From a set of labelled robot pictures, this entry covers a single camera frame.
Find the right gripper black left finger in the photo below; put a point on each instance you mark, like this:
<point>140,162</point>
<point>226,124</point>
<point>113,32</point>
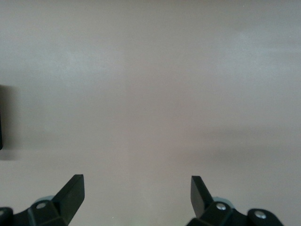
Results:
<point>70,200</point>

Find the brown table cover sheet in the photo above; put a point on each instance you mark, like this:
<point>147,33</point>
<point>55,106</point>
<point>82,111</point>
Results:
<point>150,94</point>

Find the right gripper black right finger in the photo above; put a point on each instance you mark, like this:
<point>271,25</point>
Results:
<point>202,202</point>

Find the black plastic box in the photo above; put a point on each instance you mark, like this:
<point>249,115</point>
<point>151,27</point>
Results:
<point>1,117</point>

